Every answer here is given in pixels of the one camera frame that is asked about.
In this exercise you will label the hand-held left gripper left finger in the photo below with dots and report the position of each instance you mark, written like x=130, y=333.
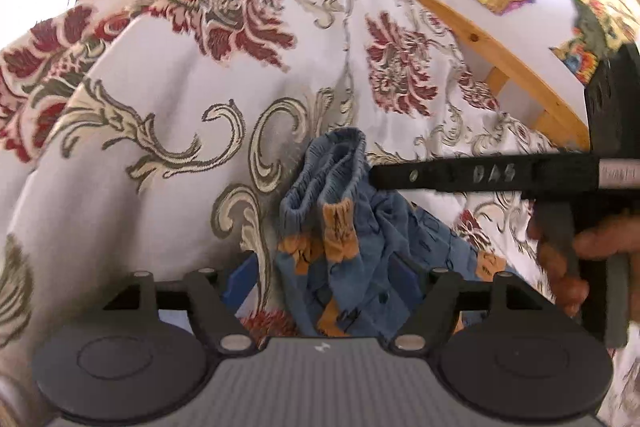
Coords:
x=242, y=279

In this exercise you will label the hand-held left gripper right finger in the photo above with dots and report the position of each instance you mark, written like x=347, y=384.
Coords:
x=405, y=279

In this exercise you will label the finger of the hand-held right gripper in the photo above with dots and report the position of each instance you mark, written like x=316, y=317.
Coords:
x=450, y=174

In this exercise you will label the blue pants with orange print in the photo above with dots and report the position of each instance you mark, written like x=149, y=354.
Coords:
x=360, y=247

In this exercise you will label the person's right hand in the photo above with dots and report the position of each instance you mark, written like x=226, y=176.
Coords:
x=600, y=239

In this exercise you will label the floral white bedspread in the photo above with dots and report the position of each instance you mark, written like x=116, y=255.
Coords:
x=200, y=132

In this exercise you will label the wooden bed frame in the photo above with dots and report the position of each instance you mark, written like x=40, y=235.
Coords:
x=500, y=57

